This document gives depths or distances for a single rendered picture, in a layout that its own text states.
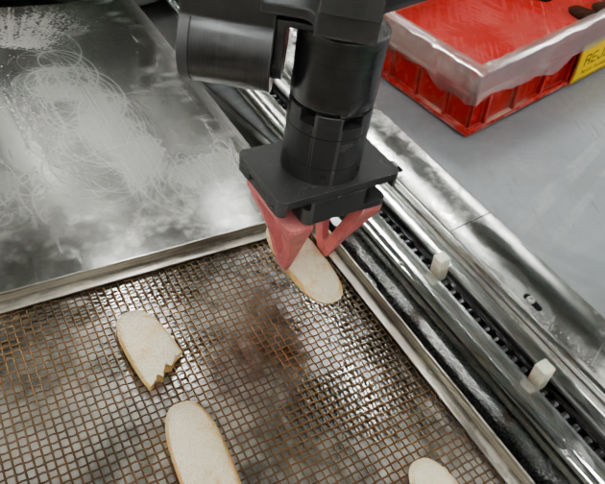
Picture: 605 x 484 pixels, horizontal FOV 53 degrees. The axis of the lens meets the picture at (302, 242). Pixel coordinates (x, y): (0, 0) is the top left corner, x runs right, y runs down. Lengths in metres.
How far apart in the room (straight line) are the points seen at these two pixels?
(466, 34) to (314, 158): 0.67
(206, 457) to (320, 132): 0.23
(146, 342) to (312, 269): 0.14
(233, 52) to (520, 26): 0.77
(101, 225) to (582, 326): 0.45
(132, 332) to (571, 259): 0.47
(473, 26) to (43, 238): 0.75
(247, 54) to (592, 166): 0.56
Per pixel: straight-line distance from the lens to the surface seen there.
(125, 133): 0.71
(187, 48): 0.38
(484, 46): 1.02
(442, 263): 0.61
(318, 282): 0.48
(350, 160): 0.42
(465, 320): 0.60
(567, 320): 0.61
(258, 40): 0.38
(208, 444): 0.44
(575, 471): 0.54
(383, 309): 0.54
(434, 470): 0.46
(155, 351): 0.48
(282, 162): 0.43
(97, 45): 0.88
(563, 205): 0.78
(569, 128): 0.90
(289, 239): 0.43
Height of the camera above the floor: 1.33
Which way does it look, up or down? 49 degrees down
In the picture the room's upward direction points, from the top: straight up
